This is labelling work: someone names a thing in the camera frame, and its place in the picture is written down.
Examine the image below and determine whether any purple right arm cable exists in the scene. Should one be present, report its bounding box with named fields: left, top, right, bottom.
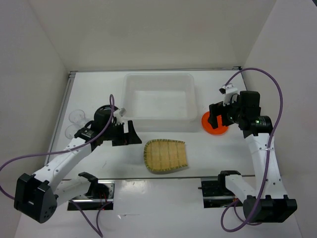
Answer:
left=221, top=67, right=283, bottom=232

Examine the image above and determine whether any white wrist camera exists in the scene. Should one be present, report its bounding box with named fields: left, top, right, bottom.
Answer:
left=219, top=83, right=239, bottom=107
left=113, top=108, right=126, bottom=124

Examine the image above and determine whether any clear plastic bin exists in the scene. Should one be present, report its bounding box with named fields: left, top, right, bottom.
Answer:
left=121, top=73, right=198, bottom=132

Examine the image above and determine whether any woven bamboo tray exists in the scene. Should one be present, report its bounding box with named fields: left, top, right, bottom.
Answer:
left=143, top=139, right=188, bottom=173

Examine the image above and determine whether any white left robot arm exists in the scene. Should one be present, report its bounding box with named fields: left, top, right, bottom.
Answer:
left=14, top=121, right=142, bottom=224

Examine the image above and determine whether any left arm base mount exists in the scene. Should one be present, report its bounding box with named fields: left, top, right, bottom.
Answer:
left=72, top=179, right=115, bottom=211

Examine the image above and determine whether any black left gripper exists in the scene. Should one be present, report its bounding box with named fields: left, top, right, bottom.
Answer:
left=103, top=120, right=142, bottom=146

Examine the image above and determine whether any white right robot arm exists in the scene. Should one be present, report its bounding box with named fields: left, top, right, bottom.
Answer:
left=208, top=89, right=297, bottom=223

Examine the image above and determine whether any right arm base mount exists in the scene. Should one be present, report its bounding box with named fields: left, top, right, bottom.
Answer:
left=198, top=178, right=237, bottom=208

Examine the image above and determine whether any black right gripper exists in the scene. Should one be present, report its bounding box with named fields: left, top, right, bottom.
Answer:
left=208, top=95, right=245, bottom=128

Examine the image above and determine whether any black round plate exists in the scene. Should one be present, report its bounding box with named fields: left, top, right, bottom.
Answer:
left=92, top=105, right=111, bottom=128

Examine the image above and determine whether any clear faceted plastic cup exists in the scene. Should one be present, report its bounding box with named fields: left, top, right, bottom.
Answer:
left=65, top=124, right=81, bottom=140

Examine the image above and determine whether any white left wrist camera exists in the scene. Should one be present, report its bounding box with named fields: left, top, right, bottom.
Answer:
left=113, top=108, right=126, bottom=124

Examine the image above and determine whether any orange plastic plate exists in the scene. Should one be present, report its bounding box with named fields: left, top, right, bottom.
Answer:
left=201, top=112, right=229, bottom=135

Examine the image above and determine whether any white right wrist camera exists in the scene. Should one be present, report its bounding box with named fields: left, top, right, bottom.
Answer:
left=219, top=83, right=239, bottom=107

